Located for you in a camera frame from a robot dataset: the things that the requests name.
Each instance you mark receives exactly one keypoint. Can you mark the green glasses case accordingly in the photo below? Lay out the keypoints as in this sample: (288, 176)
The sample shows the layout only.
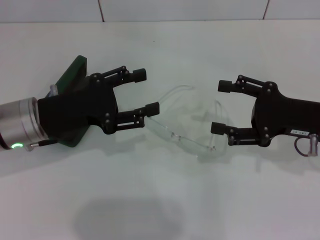
(75, 70)

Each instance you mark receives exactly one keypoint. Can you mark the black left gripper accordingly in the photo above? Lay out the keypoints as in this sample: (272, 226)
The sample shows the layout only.
(75, 110)

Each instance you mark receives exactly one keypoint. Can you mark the clear white glasses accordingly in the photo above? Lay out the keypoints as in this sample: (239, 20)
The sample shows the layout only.
(180, 138)

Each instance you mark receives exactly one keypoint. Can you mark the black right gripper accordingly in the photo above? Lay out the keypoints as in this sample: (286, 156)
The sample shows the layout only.
(282, 117)

